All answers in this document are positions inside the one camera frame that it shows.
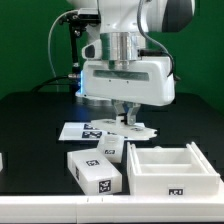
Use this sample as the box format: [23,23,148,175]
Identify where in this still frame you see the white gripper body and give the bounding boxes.
[82,57,175,106]

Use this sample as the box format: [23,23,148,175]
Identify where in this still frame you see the black table cables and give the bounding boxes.
[31,75,75,93]

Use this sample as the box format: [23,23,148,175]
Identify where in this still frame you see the white table border frame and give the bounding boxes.
[0,179,224,224]

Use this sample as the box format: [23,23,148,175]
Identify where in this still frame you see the white part at left edge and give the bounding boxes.
[0,153,3,172]

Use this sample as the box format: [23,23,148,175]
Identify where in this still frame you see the white cabinet door panel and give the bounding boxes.
[91,118,157,140]

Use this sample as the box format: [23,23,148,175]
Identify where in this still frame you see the white thin cable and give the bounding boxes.
[47,9,80,81]

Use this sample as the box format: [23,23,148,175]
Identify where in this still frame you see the white cabinet body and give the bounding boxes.
[127,142,221,197]

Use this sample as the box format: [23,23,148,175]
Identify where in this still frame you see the black camera stand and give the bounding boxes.
[59,10,100,94]

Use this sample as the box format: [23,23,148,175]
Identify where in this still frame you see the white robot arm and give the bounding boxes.
[67,0,195,125]

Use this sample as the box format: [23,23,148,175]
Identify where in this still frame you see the white flat marker sheet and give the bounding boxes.
[58,121,146,142]

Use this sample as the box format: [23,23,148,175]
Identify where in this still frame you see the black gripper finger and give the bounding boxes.
[127,103,140,125]
[113,101,125,116]

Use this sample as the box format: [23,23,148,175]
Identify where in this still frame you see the white rectangular cabinet box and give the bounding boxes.
[67,148,122,195]

